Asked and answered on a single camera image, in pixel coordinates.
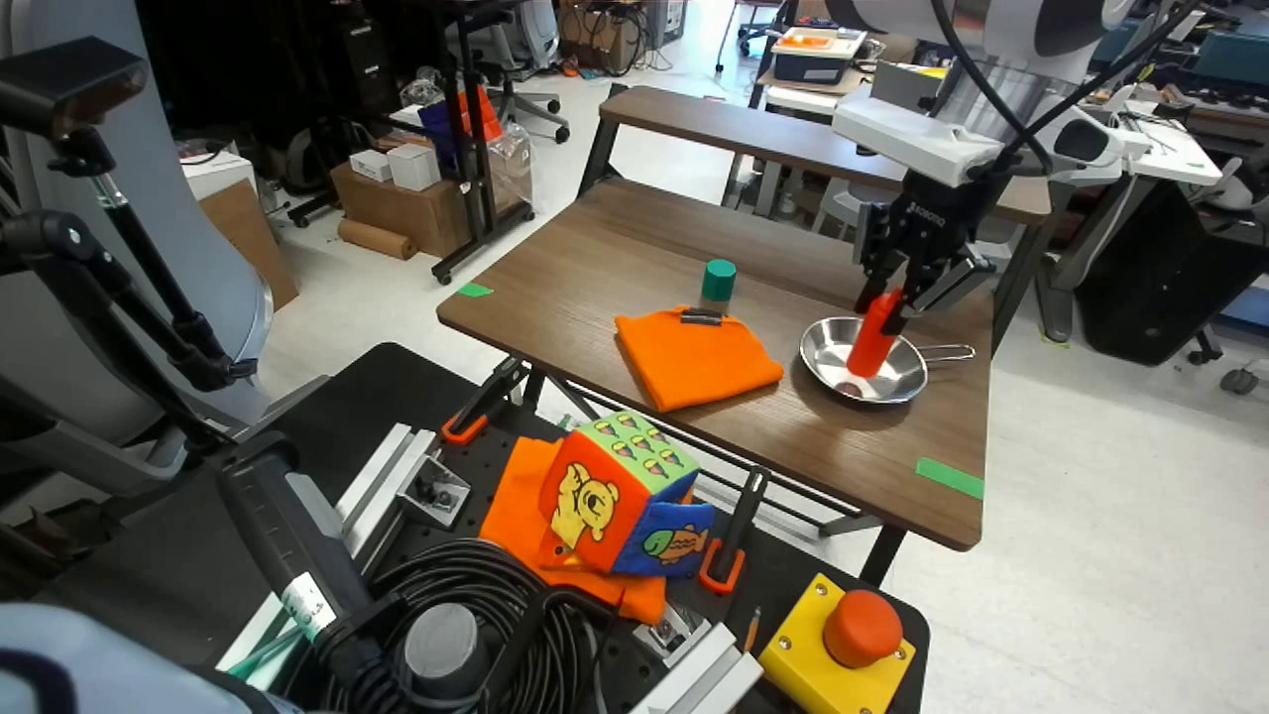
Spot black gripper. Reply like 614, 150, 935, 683
851, 186, 995, 322

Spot orange-red sauce bottle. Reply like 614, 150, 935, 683
844, 284, 914, 384

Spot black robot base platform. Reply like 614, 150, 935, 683
36, 335, 935, 714

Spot silver metal pan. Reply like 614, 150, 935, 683
795, 314, 984, 408

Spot long green tape strip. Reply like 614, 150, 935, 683
910, 457, 987, 502

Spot wooden desk riser shelf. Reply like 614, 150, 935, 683
578, 84, 1054, 222

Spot orange folded cloth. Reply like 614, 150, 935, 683
610, 304, 786, 417

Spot black office chair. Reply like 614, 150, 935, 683
1071, 179, 1269, 371

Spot orange black clamp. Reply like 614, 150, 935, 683
436, 351, 529, 453
692, 469, 771, 597

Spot colorful soft toy cube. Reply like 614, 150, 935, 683
533, 408, 724, 580

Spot yellow emergency stop button box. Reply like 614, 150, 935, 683
758, 569, 918, 714

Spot black metal floor stand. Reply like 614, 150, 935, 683
429, 0, 537, 284

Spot brown cardboard box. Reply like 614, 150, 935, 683
327, 159, 474, 261

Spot white small boxes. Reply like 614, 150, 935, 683
346, 133, 442, 197

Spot cardboard tube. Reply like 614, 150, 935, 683
334, 214, 414, 267

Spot grey round disc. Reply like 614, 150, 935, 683
401, 597, 489, 686

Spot tall cardboard box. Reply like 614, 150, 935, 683
192, 175, 299, 314

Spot large grey padded panel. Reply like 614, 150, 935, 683
0, 0, 278, 446

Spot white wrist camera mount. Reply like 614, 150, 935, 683
827, 88, 1007, 193

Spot short aluminium extrusion rail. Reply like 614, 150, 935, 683
629, 616, 763, 714

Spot black coiled cable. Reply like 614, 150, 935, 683
297, 532, 626, 714

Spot black bar handle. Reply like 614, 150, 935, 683
214, 442, 377, 626

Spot black camera on stand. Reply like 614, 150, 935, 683
0, 31, 268, 440

